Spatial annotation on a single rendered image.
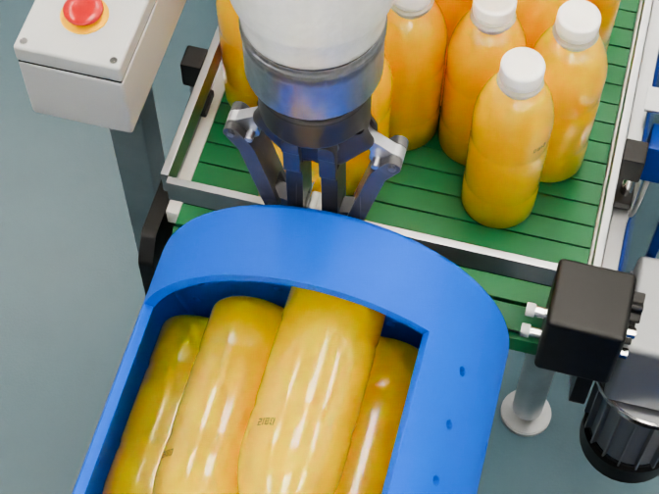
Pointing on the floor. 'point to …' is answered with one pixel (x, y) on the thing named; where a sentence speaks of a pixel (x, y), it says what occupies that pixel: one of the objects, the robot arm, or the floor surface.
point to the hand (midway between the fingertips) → (317, 231)
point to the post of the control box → (140, 164)
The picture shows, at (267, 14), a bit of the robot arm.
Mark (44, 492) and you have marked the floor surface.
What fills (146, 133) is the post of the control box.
